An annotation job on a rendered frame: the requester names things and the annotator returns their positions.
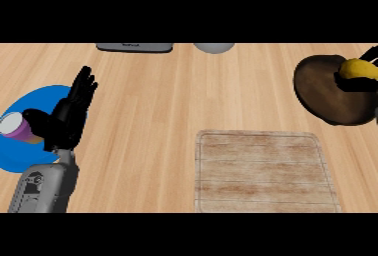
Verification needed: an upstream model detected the dark brown round pan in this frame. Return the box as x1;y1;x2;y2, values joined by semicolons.
292;54;378;127

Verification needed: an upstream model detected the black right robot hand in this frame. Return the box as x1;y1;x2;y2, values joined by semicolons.
332;45;378;93

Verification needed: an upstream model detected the yellow lemon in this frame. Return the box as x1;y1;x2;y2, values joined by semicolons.
337;58;378;81

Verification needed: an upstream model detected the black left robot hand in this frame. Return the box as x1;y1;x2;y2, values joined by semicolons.
20;65;98;153

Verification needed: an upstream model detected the blue round plate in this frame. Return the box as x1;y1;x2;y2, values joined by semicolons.
0;84;89;174

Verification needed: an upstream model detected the pale wooden cutting board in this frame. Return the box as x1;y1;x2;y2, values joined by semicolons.
193;129;342;214

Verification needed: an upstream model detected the grey rounded object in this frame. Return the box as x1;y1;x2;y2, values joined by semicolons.
191;42;236;55

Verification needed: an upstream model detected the purple can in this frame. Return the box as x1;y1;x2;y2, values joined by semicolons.
0;111;45;145

